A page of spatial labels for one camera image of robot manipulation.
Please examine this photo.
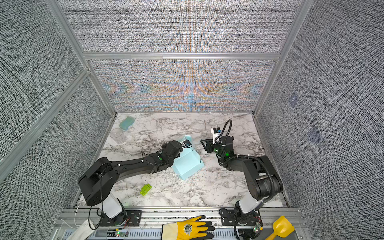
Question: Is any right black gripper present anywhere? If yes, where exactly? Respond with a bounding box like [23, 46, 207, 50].
[200, 137, 226, 159]

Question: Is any light blue paper box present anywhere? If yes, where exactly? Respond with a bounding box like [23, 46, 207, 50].
[172, 135, 204, 180]

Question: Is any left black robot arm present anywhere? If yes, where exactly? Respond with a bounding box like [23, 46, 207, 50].
[78, 141, 184, 219]

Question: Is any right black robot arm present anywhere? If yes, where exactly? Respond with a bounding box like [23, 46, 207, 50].
[200, 136, 284, 225]

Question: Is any green toy brick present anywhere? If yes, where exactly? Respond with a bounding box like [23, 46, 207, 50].
[140, 184, 152, 197]

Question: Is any teal sponge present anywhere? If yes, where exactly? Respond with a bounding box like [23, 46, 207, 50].
[119, 116, 135, 131]

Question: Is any yellow black work glove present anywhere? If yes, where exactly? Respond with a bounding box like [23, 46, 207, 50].
[161, 215, 215, 240]

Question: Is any yellow plastic scoop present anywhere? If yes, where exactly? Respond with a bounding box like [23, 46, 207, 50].
[266, 216, 295, 240]

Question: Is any white paper tag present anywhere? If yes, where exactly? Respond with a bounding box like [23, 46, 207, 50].
[67, 219, 96, 240]

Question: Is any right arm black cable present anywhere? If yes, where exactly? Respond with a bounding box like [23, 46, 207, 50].
[220, 119, 233, 142]

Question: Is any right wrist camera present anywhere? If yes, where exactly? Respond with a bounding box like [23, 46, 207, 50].
[211, 127, 222, 144]

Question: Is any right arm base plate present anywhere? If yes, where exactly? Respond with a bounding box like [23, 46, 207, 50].
[219, 208, 263, 228]

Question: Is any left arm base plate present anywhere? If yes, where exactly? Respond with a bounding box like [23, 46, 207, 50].
[100, 209, 143, 228]

